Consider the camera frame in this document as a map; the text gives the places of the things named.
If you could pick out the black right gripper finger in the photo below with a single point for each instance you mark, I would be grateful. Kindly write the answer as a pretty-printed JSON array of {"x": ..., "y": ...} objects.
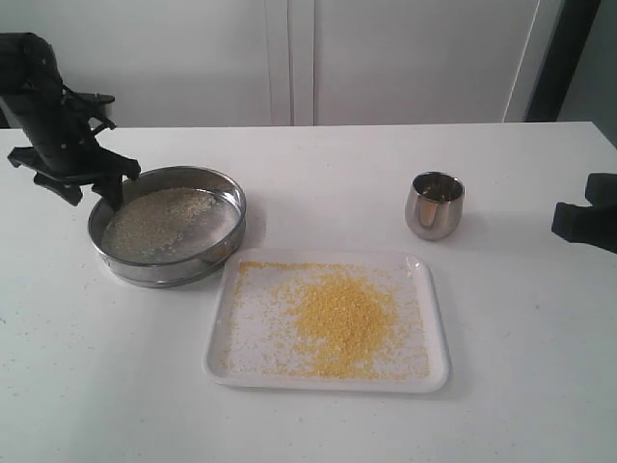
[
  {"x": 601, "y": 189},
  {"x": 593, "y": 225}
]

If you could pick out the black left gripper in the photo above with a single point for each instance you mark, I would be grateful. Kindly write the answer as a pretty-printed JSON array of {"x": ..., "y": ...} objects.
[{"x": 65, "y": 154}]

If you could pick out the round steel mesh sieve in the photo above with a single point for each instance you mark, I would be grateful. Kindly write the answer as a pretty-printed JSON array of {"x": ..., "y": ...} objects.
[{"x": 203, "y": 249}]

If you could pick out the stainless steel cup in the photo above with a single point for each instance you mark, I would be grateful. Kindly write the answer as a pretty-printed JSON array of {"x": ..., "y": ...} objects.
[{"x": 434, "y": 206}]

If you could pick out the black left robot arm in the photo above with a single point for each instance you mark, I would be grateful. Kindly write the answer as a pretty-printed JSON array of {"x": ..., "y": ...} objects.
[{"x": 29, "y": 66}]

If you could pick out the yellow white grain pile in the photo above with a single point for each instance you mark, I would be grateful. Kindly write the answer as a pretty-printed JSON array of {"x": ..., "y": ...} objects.
[{"x": 152, "y": 225}]

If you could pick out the white rectangular plastic tray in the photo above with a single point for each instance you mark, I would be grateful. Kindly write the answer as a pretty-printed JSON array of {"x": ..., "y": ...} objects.
[{"x": 405, "y": 268}]

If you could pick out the sifted yellow millet grains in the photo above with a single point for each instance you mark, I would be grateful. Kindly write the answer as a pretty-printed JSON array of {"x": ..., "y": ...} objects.
[{"x": 324, "y": 321}]

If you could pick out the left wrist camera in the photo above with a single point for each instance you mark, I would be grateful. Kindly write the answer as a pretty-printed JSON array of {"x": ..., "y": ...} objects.
[{"x": 87, "y": 106}]

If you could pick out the dark vertical post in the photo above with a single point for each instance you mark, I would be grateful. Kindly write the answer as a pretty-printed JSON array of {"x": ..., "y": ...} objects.
[{"x": 567, "y": 42}]

